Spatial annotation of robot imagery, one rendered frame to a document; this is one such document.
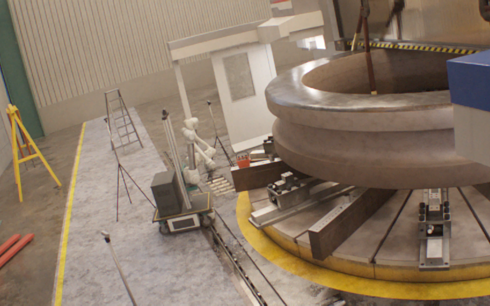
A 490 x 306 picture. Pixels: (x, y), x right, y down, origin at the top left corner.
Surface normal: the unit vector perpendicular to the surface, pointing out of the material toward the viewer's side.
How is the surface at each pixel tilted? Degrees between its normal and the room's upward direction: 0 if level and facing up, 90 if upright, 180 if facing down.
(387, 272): 90
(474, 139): 90
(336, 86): 90
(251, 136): 90
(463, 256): 0
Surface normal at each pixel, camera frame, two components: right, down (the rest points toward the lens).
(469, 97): -0.92, 0.29
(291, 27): 0.35, 0.24
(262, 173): 0.04, 0.33
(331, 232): 0.72, 0.09
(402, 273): -0.44, 0.38
